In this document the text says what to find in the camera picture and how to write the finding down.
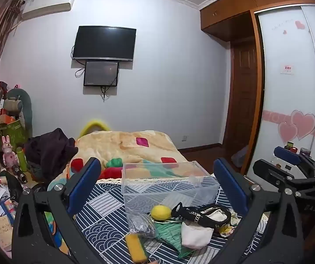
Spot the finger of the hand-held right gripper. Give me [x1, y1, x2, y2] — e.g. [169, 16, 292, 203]
[273, 146, 315, 168]
[253, 159, 315, 197]

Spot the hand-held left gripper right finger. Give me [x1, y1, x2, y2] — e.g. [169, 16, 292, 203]
[213, 158, 304, 264]

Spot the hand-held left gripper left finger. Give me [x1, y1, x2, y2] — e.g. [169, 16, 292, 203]
[11, 157, 103, 264]

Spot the floral fabric scrap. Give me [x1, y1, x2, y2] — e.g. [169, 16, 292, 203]
[219, 214, 242, 237]

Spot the clear plastic storage box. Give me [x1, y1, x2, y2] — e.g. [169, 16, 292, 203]
[121, 162, 220, 221]

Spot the white cloth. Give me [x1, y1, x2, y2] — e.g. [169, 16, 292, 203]
[181, 221, 214, 247]

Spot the silver glitter pouch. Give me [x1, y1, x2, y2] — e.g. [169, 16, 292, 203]
[126, 214, 157, 238]

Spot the yellow felt ball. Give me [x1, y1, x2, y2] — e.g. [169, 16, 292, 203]
[150, 205, 172, 221]

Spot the green striped cloth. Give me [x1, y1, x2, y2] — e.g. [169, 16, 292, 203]
[155, 220, 192, 259]

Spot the yellow sponge strip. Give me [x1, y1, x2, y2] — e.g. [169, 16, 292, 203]
[126, 234, 148, 262]

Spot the dark clothes pile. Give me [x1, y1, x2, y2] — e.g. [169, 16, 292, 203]
[24, 128, 79, 183]

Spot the beige printed blanket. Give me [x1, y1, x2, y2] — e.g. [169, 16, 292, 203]
[47, 129, 188, 190]

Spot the white heart-print wardrobe door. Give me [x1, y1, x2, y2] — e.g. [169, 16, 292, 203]
[242, 4, 315, 185]

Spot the black flashlight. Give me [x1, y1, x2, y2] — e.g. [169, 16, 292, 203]
[12, 164, 28, 183]

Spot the green bottle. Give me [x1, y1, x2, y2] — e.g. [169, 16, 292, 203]
[16, 147, 28, 172]

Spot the brown wooden door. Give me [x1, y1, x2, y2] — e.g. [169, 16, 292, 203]
[223, 40, 258, 152]

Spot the pink rabbit figure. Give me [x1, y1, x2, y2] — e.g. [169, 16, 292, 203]
[1, 135, 19, 168]

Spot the green shopping bag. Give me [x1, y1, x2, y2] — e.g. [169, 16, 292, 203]
[0, 118, 29, 150]

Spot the grey-green plush toy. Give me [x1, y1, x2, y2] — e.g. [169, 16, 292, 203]
[5, 88, 33, 135]

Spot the wooden overhead cabinet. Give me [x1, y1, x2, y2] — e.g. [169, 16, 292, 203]
[199, 0, 315, 42]

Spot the white air conditioner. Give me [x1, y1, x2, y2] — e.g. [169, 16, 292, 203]
[21, 0, 76, 20]

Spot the black television cable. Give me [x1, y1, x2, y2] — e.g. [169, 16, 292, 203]
[71, 47, 86, 79]

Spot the small black wall monitor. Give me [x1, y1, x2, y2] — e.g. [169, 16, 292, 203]
[83, 60, 119, 87]

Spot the wall-mounted black television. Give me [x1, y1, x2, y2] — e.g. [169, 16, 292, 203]
[73, 26, 137, 61]

